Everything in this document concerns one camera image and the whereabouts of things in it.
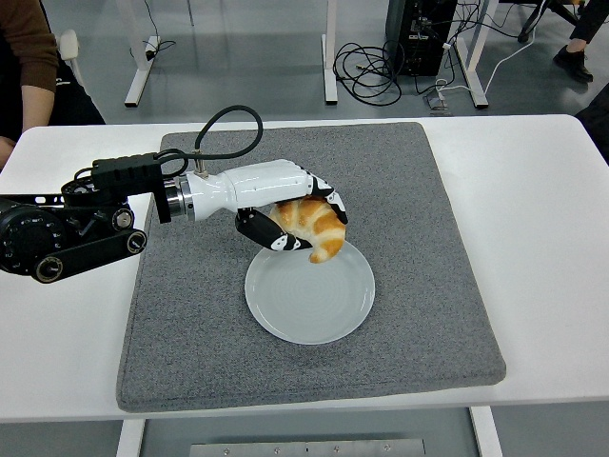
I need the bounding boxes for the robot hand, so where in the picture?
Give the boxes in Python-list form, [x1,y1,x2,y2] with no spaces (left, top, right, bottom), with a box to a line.
[185,158,350,252]

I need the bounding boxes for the croissant bread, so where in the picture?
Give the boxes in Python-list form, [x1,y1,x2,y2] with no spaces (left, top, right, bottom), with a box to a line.
[266,194,347,265]

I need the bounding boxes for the round grey plate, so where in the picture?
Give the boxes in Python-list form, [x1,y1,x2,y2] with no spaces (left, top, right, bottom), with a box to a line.
[245,235,377,346]

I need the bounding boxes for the grey metal plate with screws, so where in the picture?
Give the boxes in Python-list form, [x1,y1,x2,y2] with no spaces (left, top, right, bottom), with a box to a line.
[188,438,427,457]

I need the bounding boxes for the white chair armrest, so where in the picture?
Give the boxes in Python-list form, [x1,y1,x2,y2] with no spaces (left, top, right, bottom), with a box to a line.
[56,29,92,96]

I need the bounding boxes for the white desk leg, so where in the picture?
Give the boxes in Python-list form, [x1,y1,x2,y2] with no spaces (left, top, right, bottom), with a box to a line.
[124,0,162,109]
[321,0,340,105]
[454,0,491,109]

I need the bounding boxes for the grey fabric mat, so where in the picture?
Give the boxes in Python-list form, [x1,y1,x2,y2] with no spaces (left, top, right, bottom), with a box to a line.
[116,121,506,413]

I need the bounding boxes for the grey floor socket box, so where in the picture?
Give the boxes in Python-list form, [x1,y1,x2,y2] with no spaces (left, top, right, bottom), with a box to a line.
[422,88,453,115]

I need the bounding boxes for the black computer tower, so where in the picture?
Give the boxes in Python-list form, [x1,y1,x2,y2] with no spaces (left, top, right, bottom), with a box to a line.
[384,0,458,77]

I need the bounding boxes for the white table leg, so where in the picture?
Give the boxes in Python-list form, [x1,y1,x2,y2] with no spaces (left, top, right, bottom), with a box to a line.
[468,407,503,457]
[115,418,146,457]

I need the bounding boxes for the black office chair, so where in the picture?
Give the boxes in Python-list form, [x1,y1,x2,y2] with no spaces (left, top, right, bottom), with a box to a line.
[499,0,586,45]

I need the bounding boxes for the black rounded object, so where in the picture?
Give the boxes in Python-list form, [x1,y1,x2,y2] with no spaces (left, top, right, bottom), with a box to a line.
[573,94,609,166]

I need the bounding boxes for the person with black shoe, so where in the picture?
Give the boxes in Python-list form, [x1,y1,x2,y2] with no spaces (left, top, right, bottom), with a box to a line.
[552,0,609,83]

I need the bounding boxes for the thin black cable with plug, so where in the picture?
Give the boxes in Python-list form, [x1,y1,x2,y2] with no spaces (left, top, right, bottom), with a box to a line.
[142,0,177,61]

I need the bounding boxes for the coiled black cable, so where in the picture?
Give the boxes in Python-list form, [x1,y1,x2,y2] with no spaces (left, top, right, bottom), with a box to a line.
[332,40,403,107]

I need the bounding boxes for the white cable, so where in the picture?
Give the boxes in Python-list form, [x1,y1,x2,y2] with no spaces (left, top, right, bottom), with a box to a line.
[433,0,548,104]

